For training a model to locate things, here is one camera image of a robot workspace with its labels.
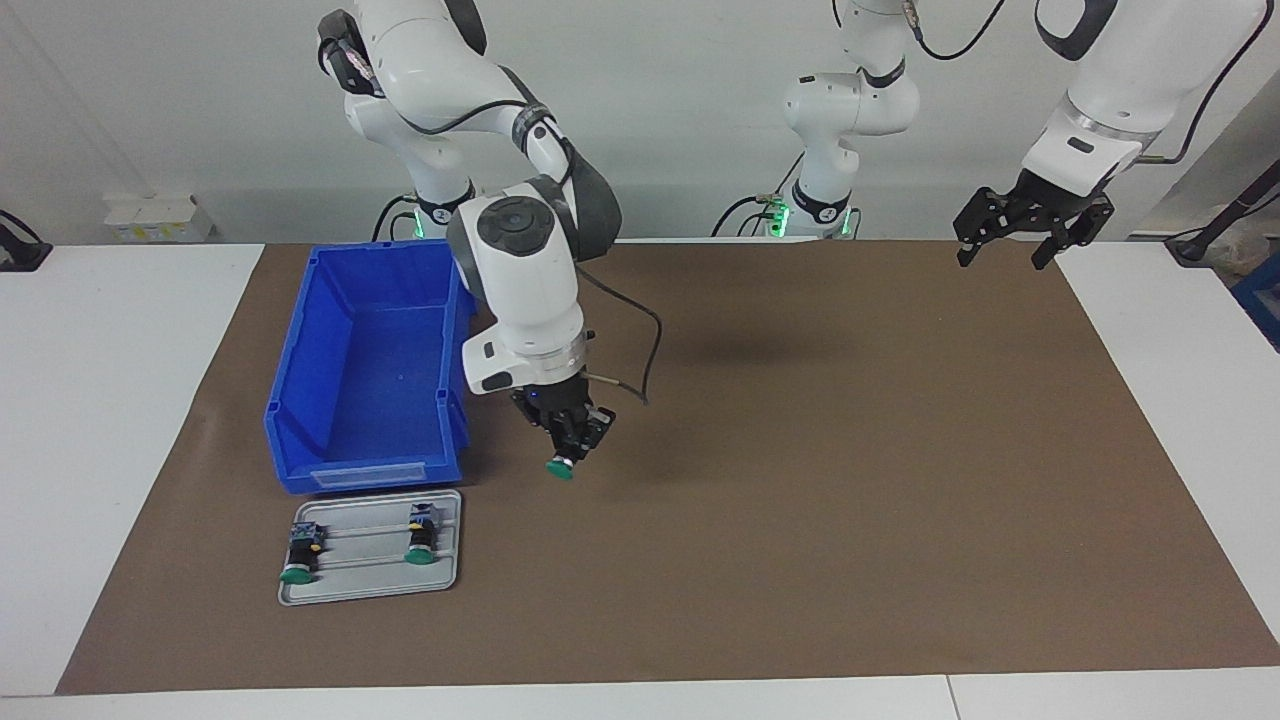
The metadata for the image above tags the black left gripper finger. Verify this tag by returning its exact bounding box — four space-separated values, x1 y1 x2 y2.
952 186 1023 269
1030 195 1117 272

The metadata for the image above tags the black tripod pole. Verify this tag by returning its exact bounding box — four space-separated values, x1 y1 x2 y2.
1165 158 1280 266

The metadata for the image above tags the blue plastic storage bin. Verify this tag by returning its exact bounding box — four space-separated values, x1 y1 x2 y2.
263 238 479 496

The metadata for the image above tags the blue crate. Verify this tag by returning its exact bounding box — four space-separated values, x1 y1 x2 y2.
1232 250 1280 353

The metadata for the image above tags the grey metal tray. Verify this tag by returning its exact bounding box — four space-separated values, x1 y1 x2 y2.
277 488 463 607

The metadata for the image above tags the brown paper table mat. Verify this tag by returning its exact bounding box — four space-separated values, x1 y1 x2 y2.
55 238 1280 696

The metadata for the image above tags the black clamp stand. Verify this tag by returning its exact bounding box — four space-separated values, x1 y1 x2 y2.
0 208 53 273

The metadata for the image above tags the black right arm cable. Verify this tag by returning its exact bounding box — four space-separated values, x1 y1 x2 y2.
400 68 666 406

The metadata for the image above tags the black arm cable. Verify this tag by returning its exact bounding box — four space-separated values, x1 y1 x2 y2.
900 0 1271 166
400 68 666 406

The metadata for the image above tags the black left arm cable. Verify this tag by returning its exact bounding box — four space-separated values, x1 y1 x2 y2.
900 0 1271 166

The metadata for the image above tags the black left base cable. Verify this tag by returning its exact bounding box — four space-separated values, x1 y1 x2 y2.
710 150 806 241

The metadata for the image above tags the black base cable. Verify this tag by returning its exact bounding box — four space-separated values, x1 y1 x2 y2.
370 193 421 241
710 150 806 241

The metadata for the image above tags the black right base cable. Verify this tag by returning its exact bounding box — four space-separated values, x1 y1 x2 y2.
370 193 421 241

